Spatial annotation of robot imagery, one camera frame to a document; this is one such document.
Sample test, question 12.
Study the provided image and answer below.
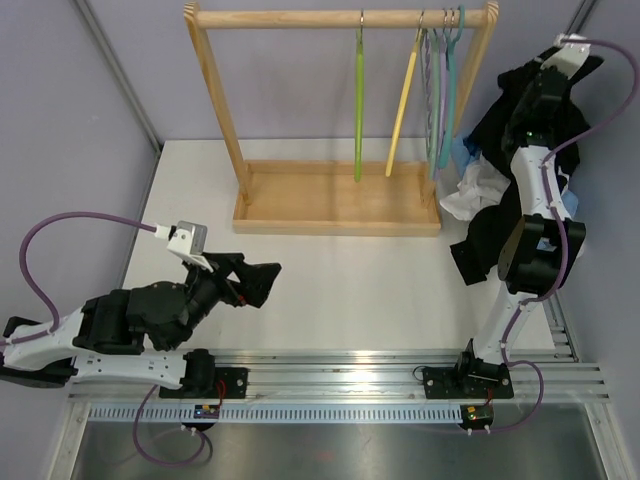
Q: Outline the light green hanger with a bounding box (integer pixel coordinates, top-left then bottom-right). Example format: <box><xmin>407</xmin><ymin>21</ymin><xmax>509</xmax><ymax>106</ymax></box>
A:
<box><xmin>421</xmin><ymin>28</ymin><xmax>440</xmax><ymax>182</ymax></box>

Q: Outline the yellow hanger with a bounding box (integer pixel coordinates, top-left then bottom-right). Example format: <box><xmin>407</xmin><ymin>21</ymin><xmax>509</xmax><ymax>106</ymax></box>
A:
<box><xmin>385</xmin><ymin>11</ymin><xmax>425</xmax><ymax>178</ymax></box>

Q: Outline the wooden clothes rack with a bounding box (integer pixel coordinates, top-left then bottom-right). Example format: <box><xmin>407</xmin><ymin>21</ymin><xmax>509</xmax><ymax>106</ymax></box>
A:
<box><xmin>183</xmin><ymin>1</ymin><xmax>500</xmax><ymax>238</ymax></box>

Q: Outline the teal hanger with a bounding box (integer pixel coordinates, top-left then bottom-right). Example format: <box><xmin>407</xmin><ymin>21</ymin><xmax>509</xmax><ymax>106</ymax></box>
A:
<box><xmin>438</xmin><ymin>5</ymin><xmax>466</xmax><ymax>169</ymax></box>

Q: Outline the purple cable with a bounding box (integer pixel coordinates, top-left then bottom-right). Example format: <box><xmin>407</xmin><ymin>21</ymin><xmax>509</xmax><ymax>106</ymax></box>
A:
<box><xmin>0</xmin><ymin>211</ymin><xmax>164</xmax><ymax>346</ymax></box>
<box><xmin>492</xmin><ymin>38</ymin><xmax>640</xmax><ymax>432</ymax></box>

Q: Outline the white shirt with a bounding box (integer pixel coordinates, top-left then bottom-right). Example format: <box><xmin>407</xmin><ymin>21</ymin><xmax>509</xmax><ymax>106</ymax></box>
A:
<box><xmin>439</xmin><ymin>159</ymin><xmax>571</xmax><ymax>221</ymax></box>

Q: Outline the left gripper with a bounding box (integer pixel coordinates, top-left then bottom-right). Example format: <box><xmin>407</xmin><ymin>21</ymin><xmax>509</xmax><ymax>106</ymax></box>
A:
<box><xmin>164</xmin><ymin>253</ymin><xmax>282</xmax><ymax>352</ymax></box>

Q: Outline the lime green hanger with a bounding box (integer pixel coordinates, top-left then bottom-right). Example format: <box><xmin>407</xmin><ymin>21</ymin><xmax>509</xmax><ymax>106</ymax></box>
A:
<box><xmin>354</xmin><ymin>11</ymin><xmax>364</xmax><ymax>183</ymax></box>

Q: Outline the blue shirt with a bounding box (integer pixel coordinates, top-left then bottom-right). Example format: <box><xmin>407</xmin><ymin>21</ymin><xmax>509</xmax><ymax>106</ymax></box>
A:
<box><xmin>449</xmin><ymin>132</ymin><xmax>581</xmax><ymax>221</ymax></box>

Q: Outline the black shirt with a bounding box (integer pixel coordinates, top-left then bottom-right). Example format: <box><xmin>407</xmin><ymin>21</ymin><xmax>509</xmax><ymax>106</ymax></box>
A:
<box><xmin>450</xmin><ymin>47</ymin><xmax>604</xmax><ymax>286</ymax></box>

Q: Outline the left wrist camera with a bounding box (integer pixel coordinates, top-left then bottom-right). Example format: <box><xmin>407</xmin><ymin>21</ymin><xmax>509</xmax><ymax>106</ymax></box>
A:
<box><xmin>154</xmin><ymin>221</ymin><xmax>213</xmax><ymax>272</ymax></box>

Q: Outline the lilac hanger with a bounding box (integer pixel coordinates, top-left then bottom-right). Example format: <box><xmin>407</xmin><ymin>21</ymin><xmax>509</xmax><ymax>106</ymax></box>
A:
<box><xmin>435</xmin><ymin>9</ymin><xmax>451</xmax><ymax>171</ymax></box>

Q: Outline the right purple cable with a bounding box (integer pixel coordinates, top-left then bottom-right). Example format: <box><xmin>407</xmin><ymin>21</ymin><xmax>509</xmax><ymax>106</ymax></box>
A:
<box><xmin>492</xmin><ymin>38</ymin><xmax>640</xmax><ymax>432</ymax></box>

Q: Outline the white slotted cable duct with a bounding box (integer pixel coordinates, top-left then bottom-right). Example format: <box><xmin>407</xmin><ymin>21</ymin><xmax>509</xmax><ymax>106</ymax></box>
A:
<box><xmin>89</xmin><ymin>403</ymin><xmax>462</xmax><ymax>424</ymax></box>

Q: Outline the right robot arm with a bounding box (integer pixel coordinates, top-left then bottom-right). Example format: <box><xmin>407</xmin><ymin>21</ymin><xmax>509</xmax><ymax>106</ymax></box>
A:
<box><xmin>443</xmin><ymin>65</ymin><xmax>587</xmax><ymax>399</ymax></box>

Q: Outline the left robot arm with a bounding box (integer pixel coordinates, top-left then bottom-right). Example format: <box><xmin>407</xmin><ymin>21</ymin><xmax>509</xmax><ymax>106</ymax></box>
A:
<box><xmin>1</xmin><ymin>253</ymin><xmax>282</xmax><ymax>399</ymax></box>

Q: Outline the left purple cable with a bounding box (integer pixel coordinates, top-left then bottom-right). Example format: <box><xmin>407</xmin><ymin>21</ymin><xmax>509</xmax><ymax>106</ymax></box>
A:
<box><xmin>0</xmin><ymin>211</ymin><xmax>164</xmax><ymax>346</ymax></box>

